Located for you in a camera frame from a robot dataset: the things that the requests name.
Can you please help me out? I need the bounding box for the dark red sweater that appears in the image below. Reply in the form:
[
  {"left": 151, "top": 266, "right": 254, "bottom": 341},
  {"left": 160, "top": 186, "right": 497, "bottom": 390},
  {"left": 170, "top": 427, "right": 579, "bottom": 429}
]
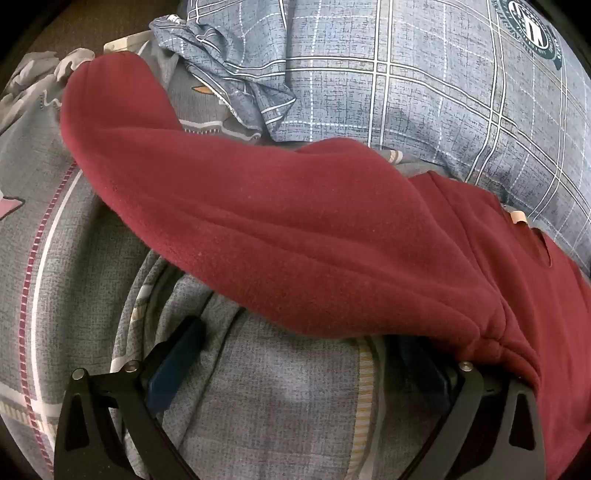
[{"left": 60, "top": 52, "right": 590, "bottom": 479}]

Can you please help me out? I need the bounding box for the blue plaid pillow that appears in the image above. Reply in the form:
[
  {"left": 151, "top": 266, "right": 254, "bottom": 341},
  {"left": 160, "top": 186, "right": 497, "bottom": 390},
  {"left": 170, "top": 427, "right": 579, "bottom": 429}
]
[{"left": 149, "top": 1, "right": 590, "bottom": 270}]

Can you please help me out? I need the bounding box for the crumpled grey white cloth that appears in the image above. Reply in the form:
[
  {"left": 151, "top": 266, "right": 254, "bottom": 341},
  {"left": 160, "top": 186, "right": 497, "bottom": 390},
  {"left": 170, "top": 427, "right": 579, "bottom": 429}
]
[{"left": 1, "top": 48, "right": 95, "bottom": 132}]

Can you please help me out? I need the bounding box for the small white box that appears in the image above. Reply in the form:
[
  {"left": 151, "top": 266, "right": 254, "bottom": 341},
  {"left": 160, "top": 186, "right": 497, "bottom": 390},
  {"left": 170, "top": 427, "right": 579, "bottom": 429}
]
[{"left": 103, "top": 30, "right": 153, "bottom": 54}]

